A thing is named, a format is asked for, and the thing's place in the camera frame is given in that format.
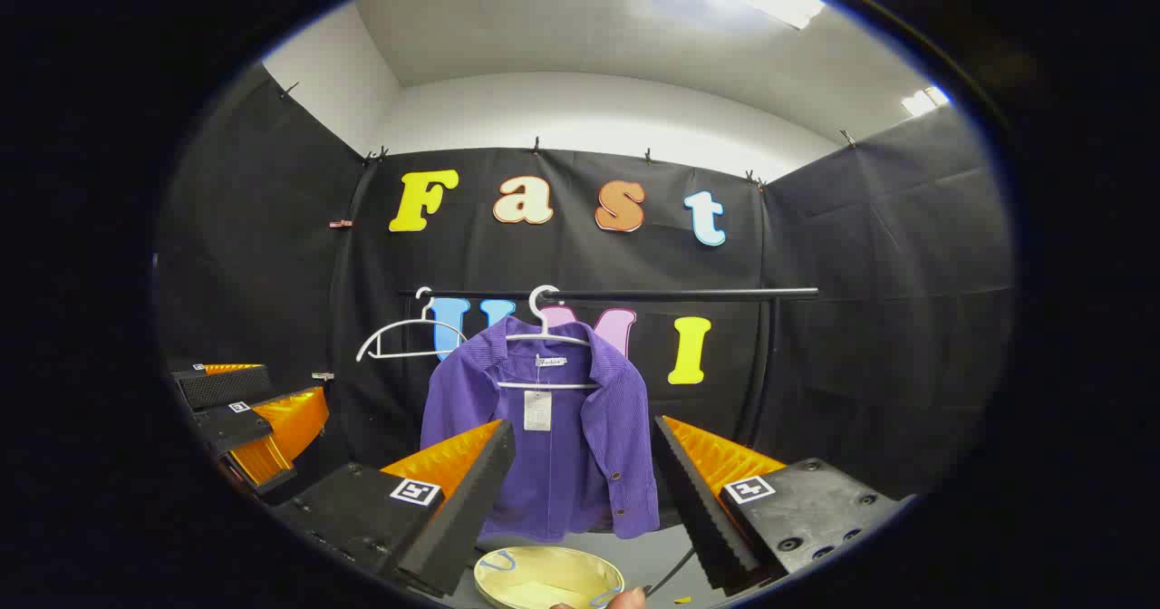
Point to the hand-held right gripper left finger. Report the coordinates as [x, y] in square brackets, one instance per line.
[471, 491]

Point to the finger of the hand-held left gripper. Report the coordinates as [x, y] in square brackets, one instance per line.
[222, 387]
[231, 426]

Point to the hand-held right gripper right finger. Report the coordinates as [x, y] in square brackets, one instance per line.
[693, 500]

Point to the large white clothes hanger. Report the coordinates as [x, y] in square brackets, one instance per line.
[548, 385]

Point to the small white clothes hanger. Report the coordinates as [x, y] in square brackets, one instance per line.
[408, 353]

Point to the black clothes rack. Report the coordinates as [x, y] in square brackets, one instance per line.
[689, 294]

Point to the black backdrop cloth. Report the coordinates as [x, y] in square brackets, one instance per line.
[861, 364]

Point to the small ceiling light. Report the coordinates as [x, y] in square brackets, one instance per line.
[923, 101]

